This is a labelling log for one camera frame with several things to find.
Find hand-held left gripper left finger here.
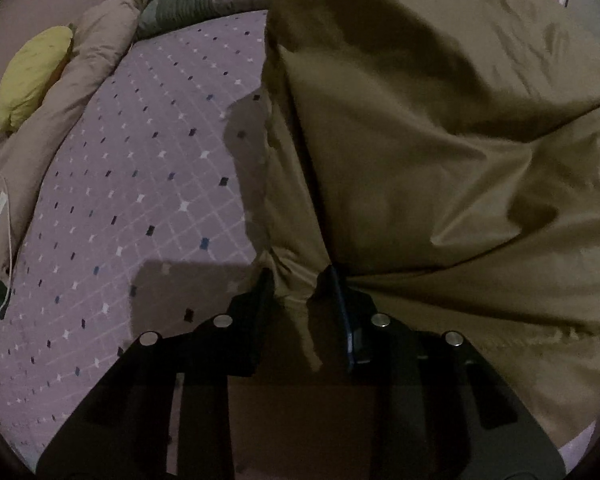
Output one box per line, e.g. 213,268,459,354
35,267,277,480

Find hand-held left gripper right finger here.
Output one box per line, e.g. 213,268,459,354
316,265,566,480

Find olive jacket with white collar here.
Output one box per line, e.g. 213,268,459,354
257,0,600,461

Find purple dotted bed sheet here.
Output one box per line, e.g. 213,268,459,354
0,10,600,480

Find beige pillow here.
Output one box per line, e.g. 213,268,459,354
0,0,154,293

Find yellow cushion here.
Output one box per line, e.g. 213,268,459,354
0,25,76,134

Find pink bed headboard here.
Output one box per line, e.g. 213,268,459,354
0,0,153,156

